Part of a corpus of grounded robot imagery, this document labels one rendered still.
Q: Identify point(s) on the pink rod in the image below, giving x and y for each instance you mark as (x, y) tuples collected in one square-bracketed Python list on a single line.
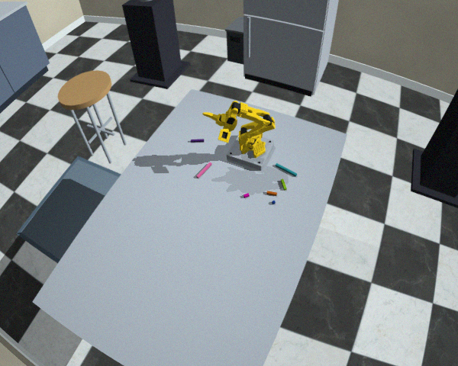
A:
[(203, 170)]

